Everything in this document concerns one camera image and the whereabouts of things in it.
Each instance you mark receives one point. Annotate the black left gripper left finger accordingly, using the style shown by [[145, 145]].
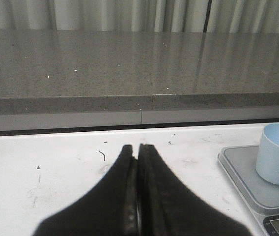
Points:
[[108, 209]]

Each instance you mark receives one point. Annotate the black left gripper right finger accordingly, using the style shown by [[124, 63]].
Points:
[[168, 208]]

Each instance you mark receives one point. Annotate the light blue plastic cup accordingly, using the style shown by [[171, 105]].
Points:
[[267, 164]]

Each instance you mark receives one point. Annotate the silver electronic kitchen scale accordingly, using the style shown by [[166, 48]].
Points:
[[260, 196]]

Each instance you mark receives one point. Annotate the grey pleated curtain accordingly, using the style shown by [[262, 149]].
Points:
[[231, 16]]

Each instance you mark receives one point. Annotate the grey stone counter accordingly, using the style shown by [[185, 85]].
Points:
[[51, 79]]

